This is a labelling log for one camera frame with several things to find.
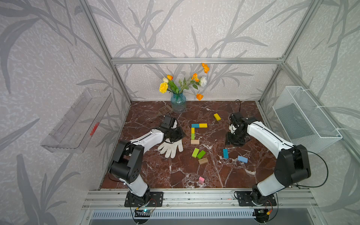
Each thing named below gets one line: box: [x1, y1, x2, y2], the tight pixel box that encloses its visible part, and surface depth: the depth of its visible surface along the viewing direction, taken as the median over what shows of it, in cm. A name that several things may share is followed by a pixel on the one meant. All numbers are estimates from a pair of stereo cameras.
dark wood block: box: [198, 157, 209, 165], surface depth 88 cm
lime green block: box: [191, 147, 200, 158], surface depth 93 cm
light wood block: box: [190, 139, 200, 145], surface depth 96 cm
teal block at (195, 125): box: [191, 123, 200, 129], surface depth 108 cm
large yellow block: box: [198, 123, 208, 128], surface depth 107 cm
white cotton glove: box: [157, 138, 184, 159], surface depth 95 cm
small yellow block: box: [213, 112, 222, 121], surface depth 112 cm
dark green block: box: [196, 150, 206, 160], surface depth 91 cm
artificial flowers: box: [159, 63, 210, 101], surface depth 98 cm
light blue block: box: [237, 155, 248, 164], surface depth 90 cm
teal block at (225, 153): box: [222, 148, 230, 159], surface depth 92 cm
